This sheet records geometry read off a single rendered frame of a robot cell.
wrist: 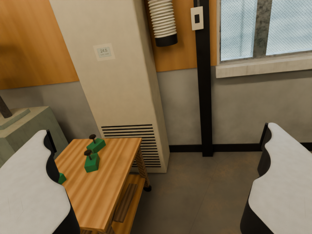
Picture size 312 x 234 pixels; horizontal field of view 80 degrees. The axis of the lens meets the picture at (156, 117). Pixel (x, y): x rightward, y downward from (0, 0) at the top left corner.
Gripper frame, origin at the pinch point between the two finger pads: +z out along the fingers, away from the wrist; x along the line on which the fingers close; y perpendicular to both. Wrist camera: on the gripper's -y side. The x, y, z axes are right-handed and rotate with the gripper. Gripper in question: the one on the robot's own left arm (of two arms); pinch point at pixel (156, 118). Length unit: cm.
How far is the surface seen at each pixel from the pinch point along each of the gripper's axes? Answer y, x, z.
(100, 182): 76, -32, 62
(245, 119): 78, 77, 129
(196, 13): -4, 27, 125
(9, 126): 69, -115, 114
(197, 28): 5, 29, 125
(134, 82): 37, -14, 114
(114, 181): 75, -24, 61
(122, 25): 1, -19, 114
